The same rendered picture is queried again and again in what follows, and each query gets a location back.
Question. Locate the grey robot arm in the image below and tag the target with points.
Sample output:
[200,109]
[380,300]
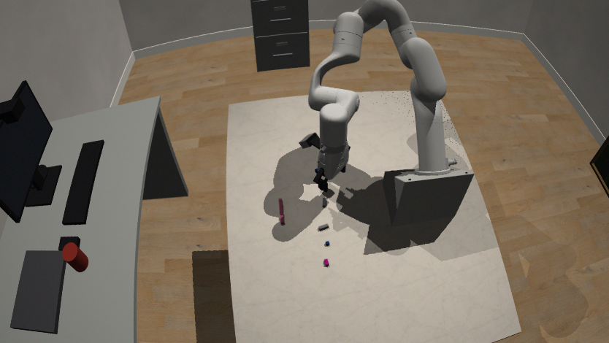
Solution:
[416,54]

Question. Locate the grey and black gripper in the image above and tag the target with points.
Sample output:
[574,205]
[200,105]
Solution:
[329,165]

